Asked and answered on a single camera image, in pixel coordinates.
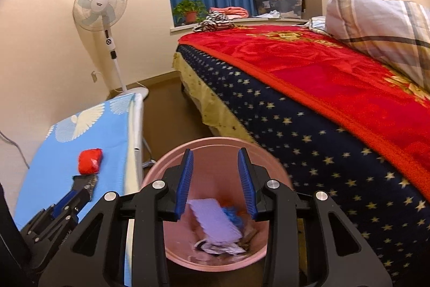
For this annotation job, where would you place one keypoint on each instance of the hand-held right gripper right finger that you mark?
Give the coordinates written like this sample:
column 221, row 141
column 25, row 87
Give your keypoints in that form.
column 247, row 186

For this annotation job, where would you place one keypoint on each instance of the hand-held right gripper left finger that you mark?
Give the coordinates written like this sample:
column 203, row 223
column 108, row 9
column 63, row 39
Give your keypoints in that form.
column 184, row 186

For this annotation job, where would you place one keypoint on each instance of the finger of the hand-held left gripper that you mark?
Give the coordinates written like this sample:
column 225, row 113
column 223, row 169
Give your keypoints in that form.
column 72, row 199

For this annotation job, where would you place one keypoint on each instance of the red wrapper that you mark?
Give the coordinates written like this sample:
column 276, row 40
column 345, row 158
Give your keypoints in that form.
column 90, row 161

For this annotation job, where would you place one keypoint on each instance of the pink plastic bin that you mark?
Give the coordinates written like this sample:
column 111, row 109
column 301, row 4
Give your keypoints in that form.
column 215, row 156

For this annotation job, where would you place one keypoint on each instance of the purple foam net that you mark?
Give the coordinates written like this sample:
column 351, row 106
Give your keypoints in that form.
column 215, row 219

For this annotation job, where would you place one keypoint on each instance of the white tissue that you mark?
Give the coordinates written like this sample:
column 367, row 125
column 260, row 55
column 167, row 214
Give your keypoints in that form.
column 215, row 248

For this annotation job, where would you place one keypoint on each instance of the bed with red blanket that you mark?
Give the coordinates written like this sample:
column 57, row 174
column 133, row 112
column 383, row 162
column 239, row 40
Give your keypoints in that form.
column 302, row 145

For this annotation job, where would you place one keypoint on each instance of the blue ironing board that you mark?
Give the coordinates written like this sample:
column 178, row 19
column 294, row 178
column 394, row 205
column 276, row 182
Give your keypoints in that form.
column 100, row 132

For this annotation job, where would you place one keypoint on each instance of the yellow bed sheet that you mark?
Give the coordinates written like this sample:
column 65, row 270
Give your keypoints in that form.
column 208, row 95

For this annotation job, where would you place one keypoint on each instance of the red floral blanket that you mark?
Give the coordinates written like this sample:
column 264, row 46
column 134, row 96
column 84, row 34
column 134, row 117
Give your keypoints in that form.
column 302, row 71

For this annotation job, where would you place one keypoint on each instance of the black white striped cloth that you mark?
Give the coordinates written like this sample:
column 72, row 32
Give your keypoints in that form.
column 211, row 23

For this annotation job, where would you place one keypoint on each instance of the pink folded clothes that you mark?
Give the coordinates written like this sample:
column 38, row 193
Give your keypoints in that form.
column 231, row 11

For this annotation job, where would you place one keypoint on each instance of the blue striped cloth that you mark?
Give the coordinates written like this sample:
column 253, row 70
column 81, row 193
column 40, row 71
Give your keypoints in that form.
column 319, row 24

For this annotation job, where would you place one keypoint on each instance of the potted green plant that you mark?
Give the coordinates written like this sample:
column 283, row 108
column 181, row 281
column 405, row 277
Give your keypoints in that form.
column 188, row 8

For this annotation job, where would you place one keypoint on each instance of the clear plastic storage box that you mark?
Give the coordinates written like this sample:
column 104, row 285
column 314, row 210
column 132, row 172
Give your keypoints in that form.
column 278, row 1

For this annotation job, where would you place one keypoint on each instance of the white standing fan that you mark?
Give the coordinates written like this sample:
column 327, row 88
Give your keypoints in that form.
column 100, row 1

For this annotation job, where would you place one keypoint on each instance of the plaid pillow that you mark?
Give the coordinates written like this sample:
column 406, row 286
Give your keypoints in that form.
column 379, row 24

